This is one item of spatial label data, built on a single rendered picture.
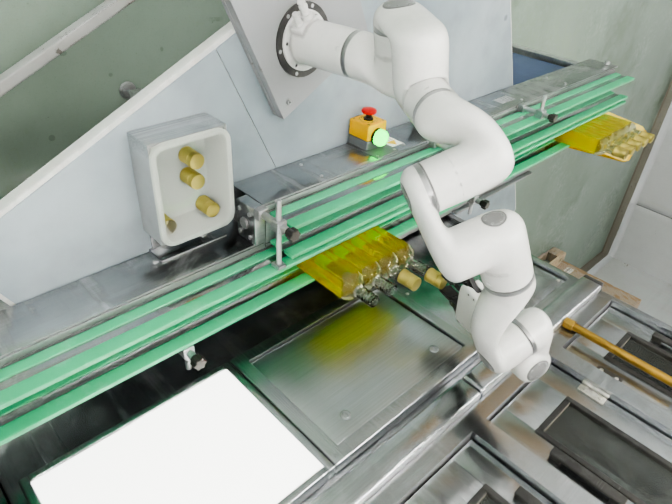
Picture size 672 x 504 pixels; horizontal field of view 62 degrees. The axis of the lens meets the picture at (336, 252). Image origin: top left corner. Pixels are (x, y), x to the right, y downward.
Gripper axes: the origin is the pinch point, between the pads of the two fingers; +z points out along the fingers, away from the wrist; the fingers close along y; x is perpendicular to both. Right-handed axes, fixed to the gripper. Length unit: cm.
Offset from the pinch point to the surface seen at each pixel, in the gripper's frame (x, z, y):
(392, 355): 16.3, -3.5, -12.2
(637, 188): -498, 287, -224
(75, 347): 77, 6, 7
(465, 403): 8.8, -20.9, -13.2
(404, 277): 9.3, 5.0, 1.7
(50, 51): 70, 82, 39
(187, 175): 50, 27, 26
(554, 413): -9.7, -28.4, -17.6
